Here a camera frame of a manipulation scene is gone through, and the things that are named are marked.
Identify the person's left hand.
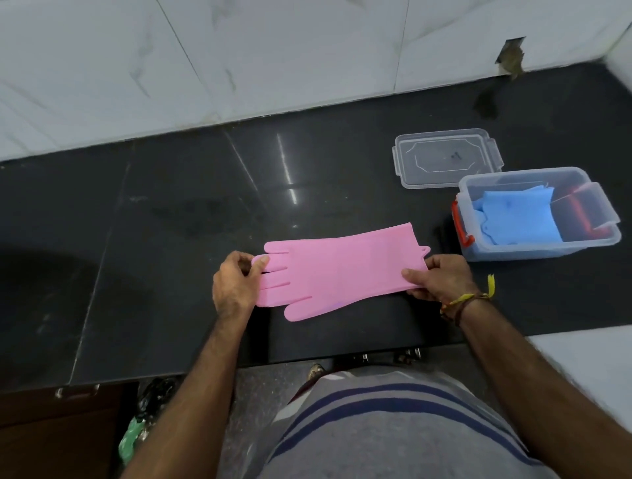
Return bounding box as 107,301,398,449
212,251,271,322

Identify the person's right hand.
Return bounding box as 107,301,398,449
401,254,480,310

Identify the pink rubber glove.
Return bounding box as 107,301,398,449
251,222,432,322

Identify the person's right forearm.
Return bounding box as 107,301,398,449
455,295,632,479

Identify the person's left forearm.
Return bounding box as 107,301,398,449
120,314,258,479

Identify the yellow thread wristband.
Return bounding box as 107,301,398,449
439,274,496,326

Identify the blue rubber glove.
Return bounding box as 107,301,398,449
471,187,564,247

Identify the clear plastic container lid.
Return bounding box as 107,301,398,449
392,128,505,190

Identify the grey striped shirt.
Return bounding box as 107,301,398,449
257,367,560,479

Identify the black plastic bag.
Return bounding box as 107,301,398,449
135,377,181,426

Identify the clear plastic storage container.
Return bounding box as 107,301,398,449
451,167,622,263

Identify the green plastic bag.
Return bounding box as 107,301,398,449
118,414,150,466

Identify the brown wooden cabinet door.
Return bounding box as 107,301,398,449
0,384,125,479

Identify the red container handle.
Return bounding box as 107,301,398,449
451,199,475,248

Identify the metal cabinet handle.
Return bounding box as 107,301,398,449
54,384,100,400

